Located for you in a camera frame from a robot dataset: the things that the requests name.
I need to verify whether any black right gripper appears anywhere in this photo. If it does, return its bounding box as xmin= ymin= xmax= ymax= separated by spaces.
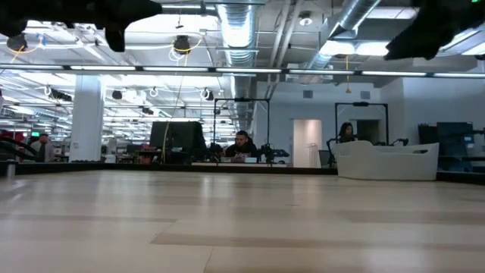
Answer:
xmin=384 ymin=0 xmax=485 ymax=61

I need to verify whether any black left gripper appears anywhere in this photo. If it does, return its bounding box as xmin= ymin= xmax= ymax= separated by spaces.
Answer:
xmin=86 ymin=0 xmax=164 ymax=53

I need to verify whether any black round ceiling fixture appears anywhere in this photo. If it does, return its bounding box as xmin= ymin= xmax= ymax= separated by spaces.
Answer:
xmin=6 ymin=33 xmax=28 ymax=52
xmin=173 ymin=34 xmax=192 ymax=55

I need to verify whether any blue cabinet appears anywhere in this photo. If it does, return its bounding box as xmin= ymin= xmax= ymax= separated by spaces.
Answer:
xmin=418 ymin=121 xmax=475 ymax=172

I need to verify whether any person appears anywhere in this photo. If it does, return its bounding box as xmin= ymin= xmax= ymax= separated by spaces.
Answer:
xmin=337 ymin=121 xmax=358 ymax=144
xmin=29 ymin=133 xmax=56 ymax=163
xmin=224 ymin=130 xmax=259 ymax=158

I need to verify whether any long white light strip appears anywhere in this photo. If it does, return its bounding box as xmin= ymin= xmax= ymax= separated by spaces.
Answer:
xmin=0 ymin=63 xmax=485 ymax=79

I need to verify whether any grey plastic bin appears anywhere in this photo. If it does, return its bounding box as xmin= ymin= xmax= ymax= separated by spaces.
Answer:
xmin=335 ymin=140 xmax=440 ymax=182

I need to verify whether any white square column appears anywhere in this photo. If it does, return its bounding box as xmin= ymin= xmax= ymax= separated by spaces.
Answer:
xmin=69 ymin=74 xmax=105 ymax=163

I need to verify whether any black monitor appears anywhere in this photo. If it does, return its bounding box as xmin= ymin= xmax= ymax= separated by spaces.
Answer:
xmin=149 ymin=121 xmax=208 ymax=165

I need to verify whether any white door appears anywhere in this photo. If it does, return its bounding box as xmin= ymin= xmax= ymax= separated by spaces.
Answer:
xmin=292 ymin=118 xmax=324 ymax=168

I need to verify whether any silver ventilation duct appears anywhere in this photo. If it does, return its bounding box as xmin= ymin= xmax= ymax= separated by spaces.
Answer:
xmin=215 ymin=0 xmax=262 ymax=133
xmin=302 ymin=0 xmax=382 ymax=73

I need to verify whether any black frame rig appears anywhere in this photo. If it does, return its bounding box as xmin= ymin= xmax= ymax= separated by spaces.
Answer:
xmin=334 ymin=102 xmax=390 ymax=146
xmin=214 ymin=97 xmax=271 ymax=165

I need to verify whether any black aluminium table frame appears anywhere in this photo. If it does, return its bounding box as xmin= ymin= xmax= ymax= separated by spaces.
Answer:
xmin=0 ymin=159 xmax=485 ymax=187

